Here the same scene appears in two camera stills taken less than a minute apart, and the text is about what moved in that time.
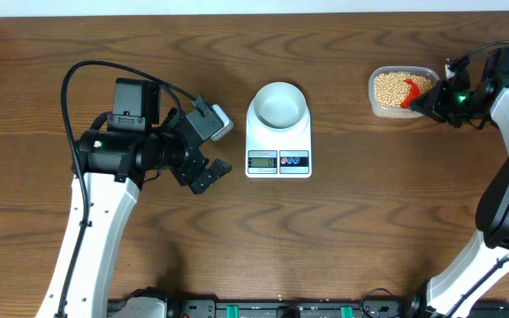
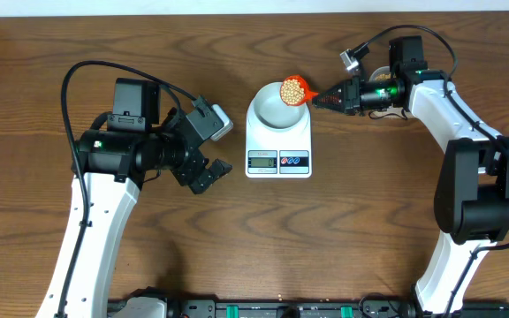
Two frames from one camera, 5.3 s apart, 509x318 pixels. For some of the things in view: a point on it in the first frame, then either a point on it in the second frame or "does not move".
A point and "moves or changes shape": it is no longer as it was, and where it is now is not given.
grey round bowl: (279, 106) does not move
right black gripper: (433, 105) -> (350, 92)
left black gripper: (186, 170) does not move
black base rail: (309, 308) does not move
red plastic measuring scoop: (414, 94) moves or changes shape
